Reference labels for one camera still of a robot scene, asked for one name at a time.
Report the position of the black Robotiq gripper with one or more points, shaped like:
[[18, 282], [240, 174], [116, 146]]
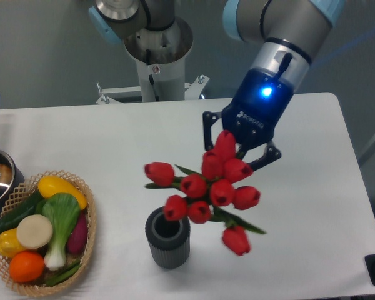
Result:
[[252, 116]]

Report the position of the red tulip bouquet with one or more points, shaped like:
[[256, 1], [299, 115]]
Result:
[[205, 194]]

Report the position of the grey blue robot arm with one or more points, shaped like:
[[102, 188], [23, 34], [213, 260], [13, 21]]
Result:
[[289, 33]]

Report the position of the dark grey ribbed vase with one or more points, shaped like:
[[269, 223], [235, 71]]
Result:
[[169, 241]]

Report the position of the green bok choy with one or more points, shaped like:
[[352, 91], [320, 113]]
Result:
[[63, 211]]

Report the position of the purple sweet potato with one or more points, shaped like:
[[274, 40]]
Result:
[[79, 236]]

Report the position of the yellow squash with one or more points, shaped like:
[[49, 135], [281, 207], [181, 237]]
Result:
[[48, 186]]

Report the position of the woven wicker basket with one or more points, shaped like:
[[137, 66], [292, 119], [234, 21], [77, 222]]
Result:
[[37, 288]]

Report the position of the beige round slice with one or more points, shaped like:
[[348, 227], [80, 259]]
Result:
[[34, 231]]

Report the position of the green bean pods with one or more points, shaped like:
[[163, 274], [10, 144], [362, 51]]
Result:
[[63, 275]]

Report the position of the dark green cucumber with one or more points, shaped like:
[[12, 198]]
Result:
[[26, 208]]

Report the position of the orange fruit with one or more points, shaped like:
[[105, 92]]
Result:
[[26, 266]]

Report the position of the yellow bell pepper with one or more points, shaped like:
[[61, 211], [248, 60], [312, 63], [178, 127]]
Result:
[[9, 244]]

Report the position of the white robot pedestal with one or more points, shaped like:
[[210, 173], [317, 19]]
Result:
[[160, 58]]

